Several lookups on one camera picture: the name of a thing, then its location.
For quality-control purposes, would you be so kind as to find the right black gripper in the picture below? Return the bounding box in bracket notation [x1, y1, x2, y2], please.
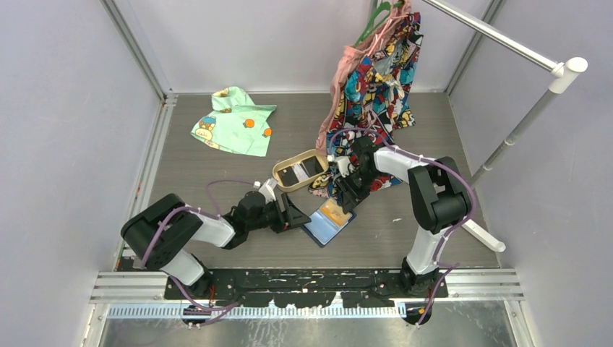
[334, 167, 382, 215]

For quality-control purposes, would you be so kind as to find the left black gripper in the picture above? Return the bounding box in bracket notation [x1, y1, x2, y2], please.
[247, 193, 311, 234]

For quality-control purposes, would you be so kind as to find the orange credit card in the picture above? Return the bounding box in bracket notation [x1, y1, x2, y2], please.
[319, 197, 352, 226]

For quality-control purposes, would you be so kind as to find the navy blue card holder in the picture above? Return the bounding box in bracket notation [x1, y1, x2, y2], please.
[301, 205, 356, 247]

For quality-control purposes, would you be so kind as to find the white credit card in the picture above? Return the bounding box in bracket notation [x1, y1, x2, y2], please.
[292, 163, 310, 182]

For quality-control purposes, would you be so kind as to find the beige oval tray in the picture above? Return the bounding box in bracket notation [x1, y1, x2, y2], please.
[272, 149, 328, 192]

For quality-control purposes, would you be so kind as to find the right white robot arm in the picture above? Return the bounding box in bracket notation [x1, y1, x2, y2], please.
[327, 137, 473, 297]

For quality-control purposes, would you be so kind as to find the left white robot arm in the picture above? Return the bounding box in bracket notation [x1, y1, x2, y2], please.
[120, 190, 311, 299]

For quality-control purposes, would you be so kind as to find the colourful comic print garment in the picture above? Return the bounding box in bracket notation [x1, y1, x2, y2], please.
[309, 12, 424, 200]

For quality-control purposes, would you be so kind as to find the green cartoon child shirt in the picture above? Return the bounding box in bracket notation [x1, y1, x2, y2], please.
[191, 86, 277, 158]

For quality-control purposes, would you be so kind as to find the pink hanging garment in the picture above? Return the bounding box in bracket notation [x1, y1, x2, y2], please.
[315, 1, 412, 156]

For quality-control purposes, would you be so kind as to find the green clothes hanger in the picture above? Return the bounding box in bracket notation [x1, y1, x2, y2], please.
[353, 1, 405, 48]

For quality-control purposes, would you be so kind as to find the white clothes rack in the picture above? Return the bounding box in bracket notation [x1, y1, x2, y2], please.
[424, 0, 590, 253]

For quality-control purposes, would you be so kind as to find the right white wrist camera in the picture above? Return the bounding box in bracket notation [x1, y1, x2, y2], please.
[327, 155, 355, 178]

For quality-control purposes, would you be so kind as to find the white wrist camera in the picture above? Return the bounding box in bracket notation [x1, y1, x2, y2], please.
[327, 155, 355, 178]
[253, 178, 278, 203]

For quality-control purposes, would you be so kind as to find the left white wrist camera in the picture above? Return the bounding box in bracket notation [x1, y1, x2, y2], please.
[253, 178, 278, 203]

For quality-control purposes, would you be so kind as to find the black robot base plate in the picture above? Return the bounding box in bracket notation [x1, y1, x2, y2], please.
[188, 268, 437, 309]

